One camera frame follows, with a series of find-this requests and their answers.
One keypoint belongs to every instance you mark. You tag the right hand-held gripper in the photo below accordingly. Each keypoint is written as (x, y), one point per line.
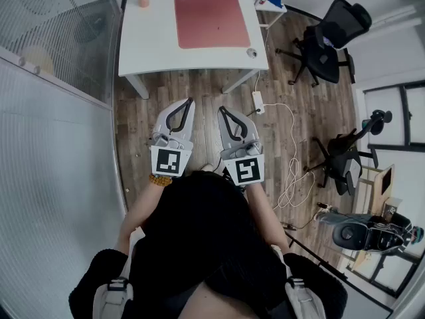
(245, 169)

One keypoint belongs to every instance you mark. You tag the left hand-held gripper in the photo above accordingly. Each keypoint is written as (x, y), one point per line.
(167, 159)

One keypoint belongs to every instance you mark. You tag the pink desk mat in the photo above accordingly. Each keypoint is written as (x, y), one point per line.
(209, 18)

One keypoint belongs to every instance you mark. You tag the person's right forearm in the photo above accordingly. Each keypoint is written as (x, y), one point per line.
(265, 214)

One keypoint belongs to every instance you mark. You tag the person's left forearm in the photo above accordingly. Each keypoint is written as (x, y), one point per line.
(141, 211)

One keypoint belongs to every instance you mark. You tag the white power strip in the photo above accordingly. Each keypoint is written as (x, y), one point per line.
(258, 101)

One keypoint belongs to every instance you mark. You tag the person's black clothing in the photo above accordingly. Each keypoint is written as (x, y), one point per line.
(199, 228)

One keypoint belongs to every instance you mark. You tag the black mesh office chair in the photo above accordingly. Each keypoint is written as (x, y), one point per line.
(323, 58)

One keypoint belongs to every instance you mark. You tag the black office chair grey seat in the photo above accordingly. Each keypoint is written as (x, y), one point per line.
(345, 165)

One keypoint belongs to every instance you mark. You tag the white side table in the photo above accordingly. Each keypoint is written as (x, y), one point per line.
(270, 8)

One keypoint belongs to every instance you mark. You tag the black pole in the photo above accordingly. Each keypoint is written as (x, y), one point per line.
(315, 259)

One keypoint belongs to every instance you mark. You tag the wooden board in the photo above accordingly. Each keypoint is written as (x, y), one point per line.
(378, 191)

